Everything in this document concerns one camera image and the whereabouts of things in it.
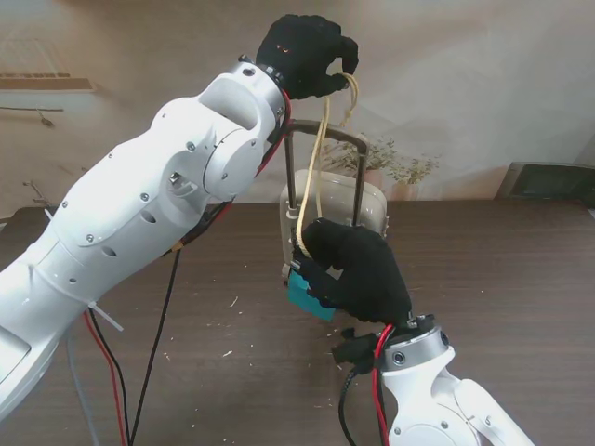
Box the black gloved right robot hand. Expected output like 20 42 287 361
292 218 413 324

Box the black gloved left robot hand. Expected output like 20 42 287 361
255 14 362 101

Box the teal paper luggage tag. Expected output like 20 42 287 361
285 271 338 322

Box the yellow twisted tag cord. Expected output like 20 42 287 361
297 72 362 259

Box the beige mini trolley suitcase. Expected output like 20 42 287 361
278 119 390 287

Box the printed backdrop cloth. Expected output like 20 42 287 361
0 0 595 219

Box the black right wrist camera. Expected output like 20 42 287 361
332 327 380 373

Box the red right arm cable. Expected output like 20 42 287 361
371 324 394 446

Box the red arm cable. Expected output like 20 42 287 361
83 90 294 446
371 324 394 446

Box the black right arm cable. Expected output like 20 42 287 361
337 366 368 446

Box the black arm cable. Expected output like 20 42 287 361
337 366 368 446
127 250 182 446

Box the black box with grey frame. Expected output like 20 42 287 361
499 161 595 208

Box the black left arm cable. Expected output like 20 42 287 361
127 250 182 446

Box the red left arm cable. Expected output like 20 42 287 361
83 90 294 446

